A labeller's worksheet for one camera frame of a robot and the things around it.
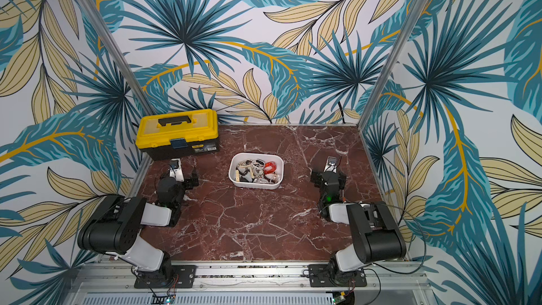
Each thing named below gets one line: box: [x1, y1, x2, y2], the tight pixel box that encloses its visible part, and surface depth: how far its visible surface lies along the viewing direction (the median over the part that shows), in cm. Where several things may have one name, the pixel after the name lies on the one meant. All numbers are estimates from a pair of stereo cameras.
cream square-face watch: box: [251, 162, 264, 179], surface depth 100 cm
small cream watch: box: [237, 159, 252, 168], surface depth 102 cm
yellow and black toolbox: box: [135, 108, 220, 161], surface depth 97 cm
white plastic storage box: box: [227, 152, 285, 190], surface depth 100 cm
